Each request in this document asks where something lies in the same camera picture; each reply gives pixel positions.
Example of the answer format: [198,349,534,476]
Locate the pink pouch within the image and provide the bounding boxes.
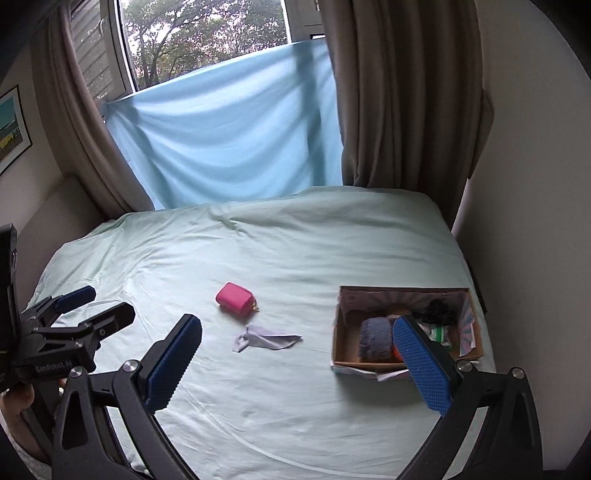
[215,282,260,317]

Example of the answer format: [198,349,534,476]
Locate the brown curtain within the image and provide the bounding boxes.
[318,0,495,193]
[30,0,156,218]

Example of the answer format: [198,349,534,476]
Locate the window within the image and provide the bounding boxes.
[69,0,324,100]

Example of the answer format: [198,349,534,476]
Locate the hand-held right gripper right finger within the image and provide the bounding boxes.
[392,312,544,480]

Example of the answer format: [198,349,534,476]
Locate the person's left hand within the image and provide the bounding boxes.
[0,381,36,419]

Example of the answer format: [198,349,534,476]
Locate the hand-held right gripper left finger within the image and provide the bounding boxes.
[51,313,204,480]

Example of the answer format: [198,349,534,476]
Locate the patterned cardboard box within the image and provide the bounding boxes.
[329,285,485,382]

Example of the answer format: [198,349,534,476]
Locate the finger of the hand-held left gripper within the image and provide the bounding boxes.
[22,285,97,326]
[76,302,136,343]

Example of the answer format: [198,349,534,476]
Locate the grey cloth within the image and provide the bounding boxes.
[232,323,304,354]

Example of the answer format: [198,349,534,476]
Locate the bed with green sheet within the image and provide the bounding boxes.
[20,185,498,480]

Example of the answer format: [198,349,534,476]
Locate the light blue hanging cloth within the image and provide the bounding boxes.
[101,39,345,212]

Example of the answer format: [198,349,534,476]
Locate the black scrunchie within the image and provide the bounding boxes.
[413,298,456,326]

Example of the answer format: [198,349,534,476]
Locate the framed wall picture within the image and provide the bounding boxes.
[0,84,34,175]

